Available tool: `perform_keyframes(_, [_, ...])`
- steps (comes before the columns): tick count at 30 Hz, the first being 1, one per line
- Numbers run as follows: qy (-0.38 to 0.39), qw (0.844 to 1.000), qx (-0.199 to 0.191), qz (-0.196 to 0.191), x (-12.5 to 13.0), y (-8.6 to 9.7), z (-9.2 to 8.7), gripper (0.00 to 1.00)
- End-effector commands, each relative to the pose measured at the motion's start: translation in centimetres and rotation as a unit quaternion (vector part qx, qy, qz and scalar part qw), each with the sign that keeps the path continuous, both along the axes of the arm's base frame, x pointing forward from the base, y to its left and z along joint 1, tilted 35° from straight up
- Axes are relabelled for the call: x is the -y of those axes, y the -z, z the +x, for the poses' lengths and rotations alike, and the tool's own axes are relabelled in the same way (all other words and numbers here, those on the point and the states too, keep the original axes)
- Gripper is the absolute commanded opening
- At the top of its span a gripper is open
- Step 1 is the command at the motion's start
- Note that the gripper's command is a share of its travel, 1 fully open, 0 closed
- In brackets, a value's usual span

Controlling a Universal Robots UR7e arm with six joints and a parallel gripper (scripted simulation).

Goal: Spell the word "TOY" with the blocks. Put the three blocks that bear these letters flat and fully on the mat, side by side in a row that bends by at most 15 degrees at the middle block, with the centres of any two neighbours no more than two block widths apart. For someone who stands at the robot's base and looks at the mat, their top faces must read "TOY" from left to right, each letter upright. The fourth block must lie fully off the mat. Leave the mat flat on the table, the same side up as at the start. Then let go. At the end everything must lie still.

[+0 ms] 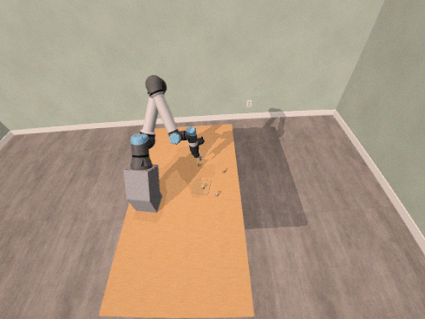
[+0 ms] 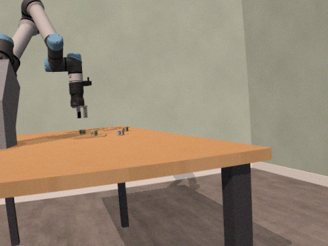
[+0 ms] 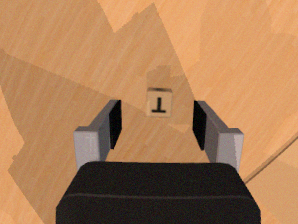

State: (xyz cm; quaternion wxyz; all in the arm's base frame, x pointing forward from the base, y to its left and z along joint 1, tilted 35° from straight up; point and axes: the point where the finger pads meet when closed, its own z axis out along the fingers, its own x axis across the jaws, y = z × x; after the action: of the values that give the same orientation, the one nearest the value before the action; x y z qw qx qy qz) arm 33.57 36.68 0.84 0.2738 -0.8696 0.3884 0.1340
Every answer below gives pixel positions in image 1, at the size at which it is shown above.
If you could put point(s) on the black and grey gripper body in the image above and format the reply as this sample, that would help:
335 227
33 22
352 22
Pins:
194 147

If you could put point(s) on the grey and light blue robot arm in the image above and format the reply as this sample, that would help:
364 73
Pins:
156 104

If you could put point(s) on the tan flat mat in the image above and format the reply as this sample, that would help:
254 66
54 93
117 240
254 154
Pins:
196 186

